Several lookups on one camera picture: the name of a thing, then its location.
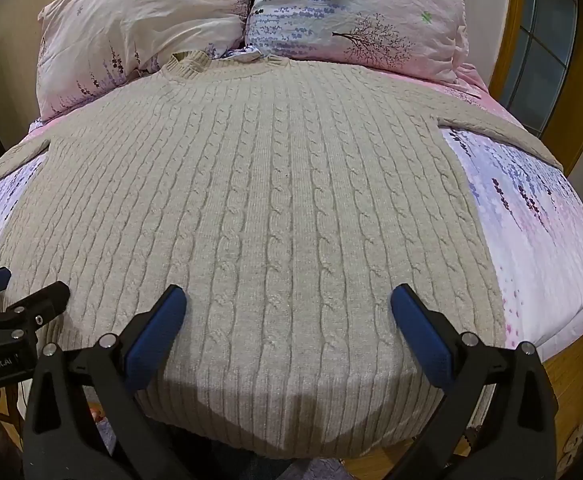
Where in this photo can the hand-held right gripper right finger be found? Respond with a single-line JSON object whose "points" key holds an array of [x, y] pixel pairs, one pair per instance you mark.
{"points": [[421, 335]]}

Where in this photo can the pale pink floral pillow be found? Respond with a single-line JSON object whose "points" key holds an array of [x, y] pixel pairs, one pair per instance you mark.
{"points": [[136, 15]]}

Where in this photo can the white fluffy blanket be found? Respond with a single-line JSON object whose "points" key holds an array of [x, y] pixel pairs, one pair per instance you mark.
{"points": [[271, 210]]}

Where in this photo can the lavender tree print pillow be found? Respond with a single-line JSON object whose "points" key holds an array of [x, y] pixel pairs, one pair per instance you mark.
{"points": [[361, 5]]}

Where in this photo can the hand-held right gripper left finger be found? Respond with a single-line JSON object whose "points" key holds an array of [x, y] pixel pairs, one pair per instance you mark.
{"points": [[154, 340]]}

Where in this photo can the pink floral bedsheet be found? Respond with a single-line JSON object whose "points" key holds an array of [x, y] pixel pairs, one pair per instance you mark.
{"points": [[531, 220]]}

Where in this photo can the wooden door with glass panes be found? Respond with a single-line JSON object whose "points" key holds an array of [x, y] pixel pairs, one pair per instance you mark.
{"points": [[541, 60]]}

